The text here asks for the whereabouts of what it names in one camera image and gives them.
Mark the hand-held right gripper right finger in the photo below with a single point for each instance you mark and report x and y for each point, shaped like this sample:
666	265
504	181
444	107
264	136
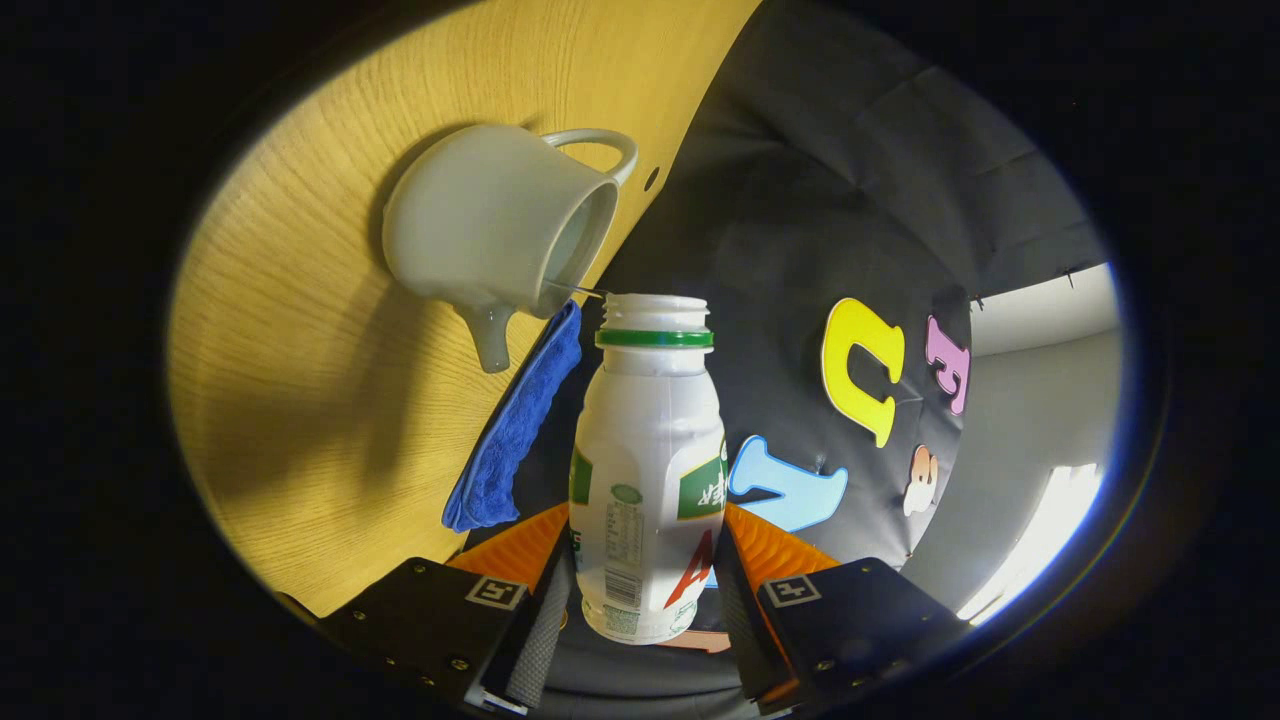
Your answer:
745	630

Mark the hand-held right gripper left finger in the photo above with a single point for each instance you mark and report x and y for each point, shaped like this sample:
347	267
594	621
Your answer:
535	650

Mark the white plastic water bottle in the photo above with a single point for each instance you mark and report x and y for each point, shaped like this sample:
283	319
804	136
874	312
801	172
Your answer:
645	450

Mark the white ceramic teacup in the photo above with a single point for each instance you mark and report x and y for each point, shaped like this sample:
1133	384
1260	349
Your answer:
480	220

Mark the blue towel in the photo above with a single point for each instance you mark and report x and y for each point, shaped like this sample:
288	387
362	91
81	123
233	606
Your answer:
510	430

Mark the ceiling light panel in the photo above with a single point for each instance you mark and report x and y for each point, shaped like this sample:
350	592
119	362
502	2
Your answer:
1040	540

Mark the black backdrop cloth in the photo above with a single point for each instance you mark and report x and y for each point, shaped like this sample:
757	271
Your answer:
800	200

